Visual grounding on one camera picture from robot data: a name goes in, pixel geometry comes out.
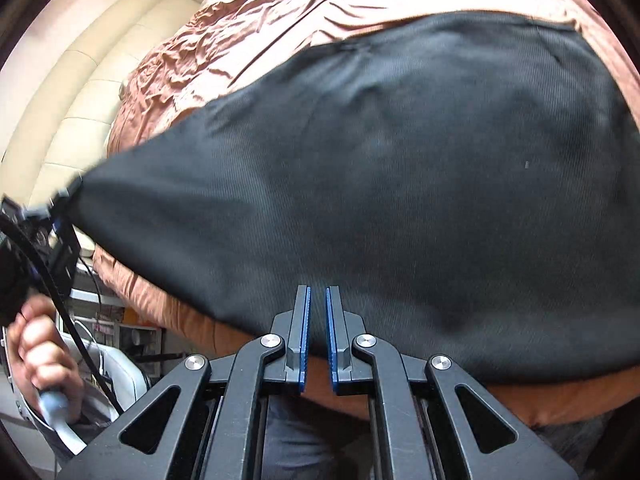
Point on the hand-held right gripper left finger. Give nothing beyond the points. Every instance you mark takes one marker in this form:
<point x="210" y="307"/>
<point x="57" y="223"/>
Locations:
<point x="305" y="345"/>

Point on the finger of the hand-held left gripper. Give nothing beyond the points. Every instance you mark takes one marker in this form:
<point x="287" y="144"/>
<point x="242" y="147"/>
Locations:
<point x="67" y="192"/>

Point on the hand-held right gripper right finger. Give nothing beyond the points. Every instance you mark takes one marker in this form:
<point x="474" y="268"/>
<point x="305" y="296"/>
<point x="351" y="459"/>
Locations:
<point x="332" y="345"/>

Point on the dark grey sleeveless top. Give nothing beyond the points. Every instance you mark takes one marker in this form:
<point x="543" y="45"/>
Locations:
<point x="375" y="185"/>

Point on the person's left hand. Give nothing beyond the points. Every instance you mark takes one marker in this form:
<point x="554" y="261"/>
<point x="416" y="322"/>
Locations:
<point x="35" y="355"/>

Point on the cream padded headboard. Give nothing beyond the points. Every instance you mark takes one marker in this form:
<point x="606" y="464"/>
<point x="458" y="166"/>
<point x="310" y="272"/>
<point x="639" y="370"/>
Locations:
<point x="75" y="110"/>

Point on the low shelf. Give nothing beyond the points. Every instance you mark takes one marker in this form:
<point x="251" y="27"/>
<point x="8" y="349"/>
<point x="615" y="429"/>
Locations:
<point x="140" y="340"/>

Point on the white rounded object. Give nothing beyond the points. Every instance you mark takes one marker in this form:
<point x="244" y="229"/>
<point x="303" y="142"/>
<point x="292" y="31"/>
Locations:
<point x="125" y="370"/>

